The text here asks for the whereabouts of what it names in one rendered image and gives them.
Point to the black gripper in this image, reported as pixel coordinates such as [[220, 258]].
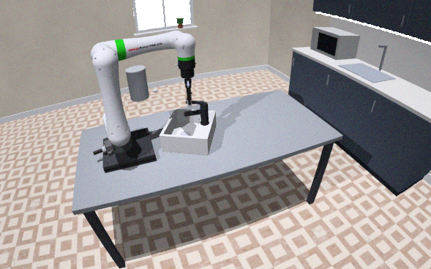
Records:
[[187, 74]]

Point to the grey rectangular sink basin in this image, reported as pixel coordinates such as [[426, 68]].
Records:
[[185, 135]]

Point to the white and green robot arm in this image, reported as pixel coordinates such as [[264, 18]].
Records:
[[106, 57]]

